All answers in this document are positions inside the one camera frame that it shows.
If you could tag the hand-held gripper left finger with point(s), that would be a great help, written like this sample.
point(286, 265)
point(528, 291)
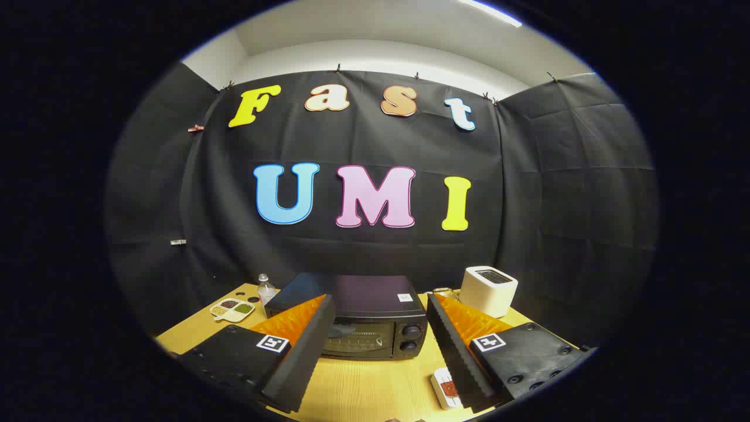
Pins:
point(304, 351)

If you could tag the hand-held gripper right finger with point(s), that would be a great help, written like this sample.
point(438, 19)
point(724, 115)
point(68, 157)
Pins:
point(454, 351)

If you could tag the red meat slice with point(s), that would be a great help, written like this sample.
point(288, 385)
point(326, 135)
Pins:
point(449, 388)

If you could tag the black toaster oven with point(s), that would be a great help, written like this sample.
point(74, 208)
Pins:
point(369, 299)

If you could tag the white bread toaster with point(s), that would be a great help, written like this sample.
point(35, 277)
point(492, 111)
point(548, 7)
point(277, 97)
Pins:
point(486, 293)

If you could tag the white rectangular plate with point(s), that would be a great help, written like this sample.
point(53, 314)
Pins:
point(439, 384)

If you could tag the sectioned spice dish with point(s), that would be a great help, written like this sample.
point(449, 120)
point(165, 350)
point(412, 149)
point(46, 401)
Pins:
point(232, 309)

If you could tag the black backdrop cloth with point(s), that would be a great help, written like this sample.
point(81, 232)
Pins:
point(527, 205)

